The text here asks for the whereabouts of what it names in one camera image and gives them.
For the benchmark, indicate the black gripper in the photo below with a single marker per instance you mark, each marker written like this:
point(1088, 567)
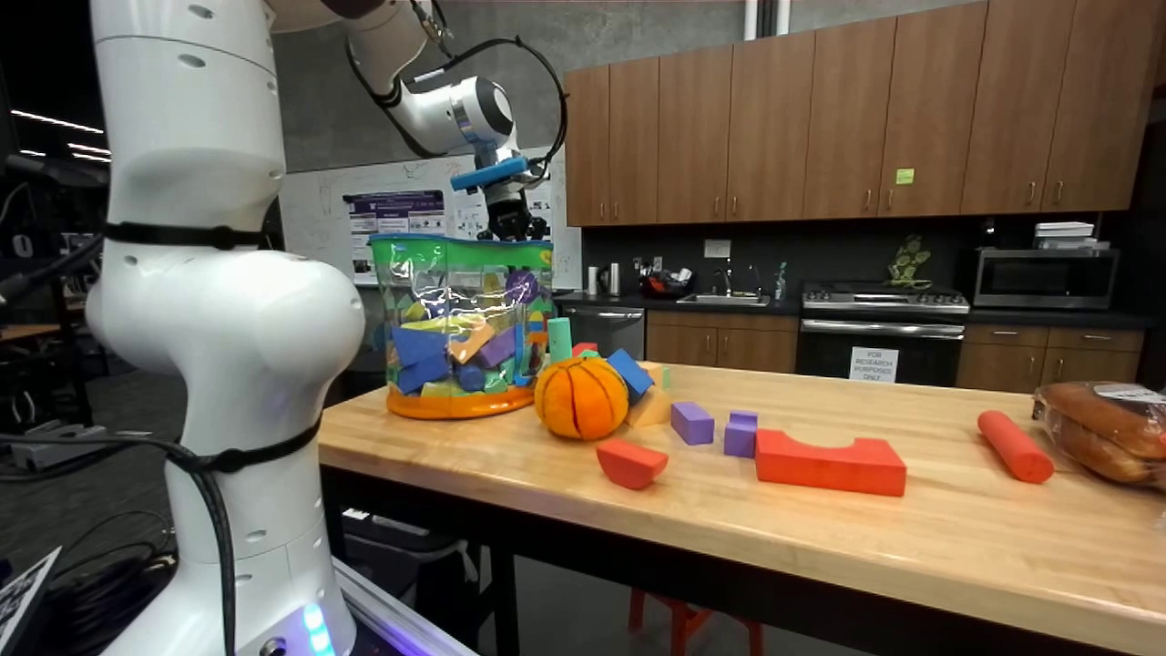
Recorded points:
point(514, 199)

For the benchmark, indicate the clear bag of foam blocks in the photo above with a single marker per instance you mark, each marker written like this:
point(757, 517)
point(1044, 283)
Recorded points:
point(423, 255)

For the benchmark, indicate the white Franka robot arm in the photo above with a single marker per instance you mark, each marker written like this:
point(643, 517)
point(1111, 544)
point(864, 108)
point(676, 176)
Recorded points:
point(218, 330)

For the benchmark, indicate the robot base platform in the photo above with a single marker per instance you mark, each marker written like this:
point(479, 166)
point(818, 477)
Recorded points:
point(387, 620)

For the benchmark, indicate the large blue foam block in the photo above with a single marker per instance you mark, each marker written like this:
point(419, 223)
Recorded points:
point(419, 353)

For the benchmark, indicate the blue rectangular foam block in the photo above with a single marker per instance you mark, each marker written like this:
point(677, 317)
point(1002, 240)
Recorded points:
point(631, 369)

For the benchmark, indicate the yellow foam block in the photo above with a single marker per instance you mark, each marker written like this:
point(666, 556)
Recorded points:
point(653, 405)

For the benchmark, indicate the red wedge foam block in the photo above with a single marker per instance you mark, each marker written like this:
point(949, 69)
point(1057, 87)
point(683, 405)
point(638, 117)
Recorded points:
point(626, 461)

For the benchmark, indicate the small purple foam block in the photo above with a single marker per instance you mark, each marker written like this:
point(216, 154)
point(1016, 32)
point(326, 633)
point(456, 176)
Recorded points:
point(742, 435)

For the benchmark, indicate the red arch foam block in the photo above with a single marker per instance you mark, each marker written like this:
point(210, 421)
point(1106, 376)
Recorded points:
point(838, 466)

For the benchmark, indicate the green foam cylinder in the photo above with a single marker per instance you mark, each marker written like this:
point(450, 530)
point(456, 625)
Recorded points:
point(558, 336)

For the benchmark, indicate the purple headed poster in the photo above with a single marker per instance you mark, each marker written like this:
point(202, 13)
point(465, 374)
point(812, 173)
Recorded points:
point(394, 207)

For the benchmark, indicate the steel dishwasher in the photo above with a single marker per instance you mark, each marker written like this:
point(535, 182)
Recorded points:
point(604, 330)

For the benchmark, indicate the orange stitched ball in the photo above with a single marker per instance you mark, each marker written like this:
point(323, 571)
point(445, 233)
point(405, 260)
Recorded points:
point(581, 397)

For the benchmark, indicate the steel sink with faucet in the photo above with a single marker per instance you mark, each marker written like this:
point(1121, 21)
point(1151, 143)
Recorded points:
point(727, 297)

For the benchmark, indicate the wooden base cabinet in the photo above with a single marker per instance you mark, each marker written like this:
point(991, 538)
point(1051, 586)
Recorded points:
point(1051, 352)
point(723, 339)

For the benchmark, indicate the purple foam cube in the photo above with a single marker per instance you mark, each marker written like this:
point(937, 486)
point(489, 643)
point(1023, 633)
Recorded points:
point(693, 424)

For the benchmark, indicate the steel kitchen range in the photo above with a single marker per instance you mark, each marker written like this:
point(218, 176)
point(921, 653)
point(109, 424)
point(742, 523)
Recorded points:
point(883, 323)

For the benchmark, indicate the white oven towel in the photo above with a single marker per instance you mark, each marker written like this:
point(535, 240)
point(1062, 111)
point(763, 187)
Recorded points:
point(873, 363)

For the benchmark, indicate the green cabinet sticker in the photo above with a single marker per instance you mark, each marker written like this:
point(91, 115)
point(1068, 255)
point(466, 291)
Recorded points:
point(904, 176)

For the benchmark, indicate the green potted plant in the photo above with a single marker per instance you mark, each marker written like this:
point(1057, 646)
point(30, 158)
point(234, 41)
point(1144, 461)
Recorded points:
point(909, 260)

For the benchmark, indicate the red stool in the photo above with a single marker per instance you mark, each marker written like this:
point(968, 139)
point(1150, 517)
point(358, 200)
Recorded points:
point(685, 620)

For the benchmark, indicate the grey box device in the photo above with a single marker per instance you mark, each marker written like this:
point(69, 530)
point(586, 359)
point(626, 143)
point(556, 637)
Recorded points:
point(59, 445)

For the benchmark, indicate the steel microwave oven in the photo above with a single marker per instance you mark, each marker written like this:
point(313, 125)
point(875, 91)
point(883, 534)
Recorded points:
point(1044, 277)

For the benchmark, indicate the red foam cylinder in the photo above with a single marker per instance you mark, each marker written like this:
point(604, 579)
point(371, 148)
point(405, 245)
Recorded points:
point(1014, 443)

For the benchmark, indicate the stack of white plates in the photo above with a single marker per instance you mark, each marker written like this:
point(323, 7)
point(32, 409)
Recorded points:
point(1063, 233)

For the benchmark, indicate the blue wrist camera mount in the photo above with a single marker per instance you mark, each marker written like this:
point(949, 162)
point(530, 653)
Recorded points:
point(484, 173)

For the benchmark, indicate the white wall outlet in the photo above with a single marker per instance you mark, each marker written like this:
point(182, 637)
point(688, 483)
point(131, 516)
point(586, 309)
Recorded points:
point(716, 249)

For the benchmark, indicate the white wall board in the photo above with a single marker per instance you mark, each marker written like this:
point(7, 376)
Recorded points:
point(313, 200)

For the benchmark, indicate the wooden wall cabinets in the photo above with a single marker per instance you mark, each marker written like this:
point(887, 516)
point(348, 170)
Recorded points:
point(850, 122)

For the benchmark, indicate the black table frame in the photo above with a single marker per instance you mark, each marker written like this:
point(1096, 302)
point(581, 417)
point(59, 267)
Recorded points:
point(502, 607)

